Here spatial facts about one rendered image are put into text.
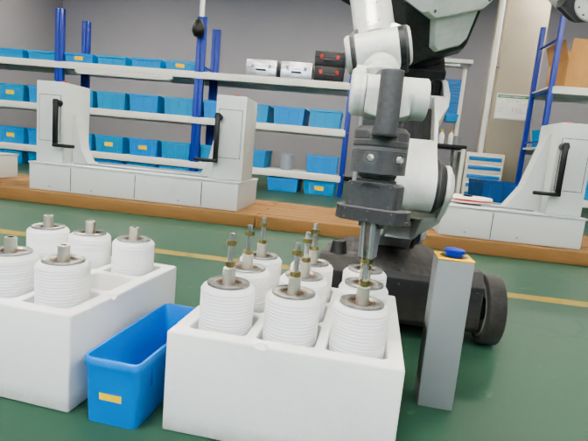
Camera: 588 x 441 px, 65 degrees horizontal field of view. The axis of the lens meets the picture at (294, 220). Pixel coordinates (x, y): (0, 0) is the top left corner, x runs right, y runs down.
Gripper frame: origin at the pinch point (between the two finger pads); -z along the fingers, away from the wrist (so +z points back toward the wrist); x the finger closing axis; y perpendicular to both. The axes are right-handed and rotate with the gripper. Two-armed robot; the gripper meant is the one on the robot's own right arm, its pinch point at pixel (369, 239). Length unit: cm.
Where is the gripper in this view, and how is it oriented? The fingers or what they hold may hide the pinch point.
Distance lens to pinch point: 77.2
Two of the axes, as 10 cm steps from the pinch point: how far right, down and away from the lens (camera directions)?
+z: 0.9, -9.8, -1.5
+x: -8.8, -1.5, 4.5
